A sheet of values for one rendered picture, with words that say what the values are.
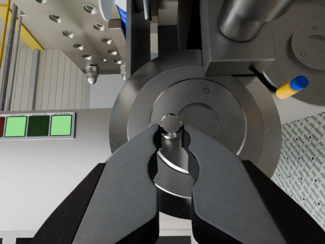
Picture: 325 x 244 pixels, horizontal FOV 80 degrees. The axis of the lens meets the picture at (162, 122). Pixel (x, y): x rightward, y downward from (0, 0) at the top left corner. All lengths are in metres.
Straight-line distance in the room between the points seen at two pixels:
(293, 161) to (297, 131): 0.05
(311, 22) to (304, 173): 0.21
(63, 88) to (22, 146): 1.91
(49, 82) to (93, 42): 2.13
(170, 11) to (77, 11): 0.27
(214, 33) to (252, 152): 0.10
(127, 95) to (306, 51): 0.17
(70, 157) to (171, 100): 0.44
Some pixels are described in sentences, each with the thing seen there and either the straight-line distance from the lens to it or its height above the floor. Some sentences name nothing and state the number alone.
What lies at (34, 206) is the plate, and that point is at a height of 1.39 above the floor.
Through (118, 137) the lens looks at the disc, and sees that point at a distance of 0.17.
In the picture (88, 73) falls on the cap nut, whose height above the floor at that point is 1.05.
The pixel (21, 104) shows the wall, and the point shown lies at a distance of 2.62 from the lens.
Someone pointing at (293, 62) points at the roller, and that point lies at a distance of 0.23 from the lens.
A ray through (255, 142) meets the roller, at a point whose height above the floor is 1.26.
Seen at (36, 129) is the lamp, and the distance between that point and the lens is 0.60.
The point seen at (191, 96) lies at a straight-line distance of 0.15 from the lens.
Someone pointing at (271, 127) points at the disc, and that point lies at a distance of 0.19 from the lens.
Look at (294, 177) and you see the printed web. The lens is 0.38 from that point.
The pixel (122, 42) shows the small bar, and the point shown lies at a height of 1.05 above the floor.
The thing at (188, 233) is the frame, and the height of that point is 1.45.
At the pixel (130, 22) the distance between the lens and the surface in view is 0.23.
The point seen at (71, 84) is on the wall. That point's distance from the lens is 2.49.
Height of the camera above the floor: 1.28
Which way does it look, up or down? 11 degrees down
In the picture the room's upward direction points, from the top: 179 degrees clockwise
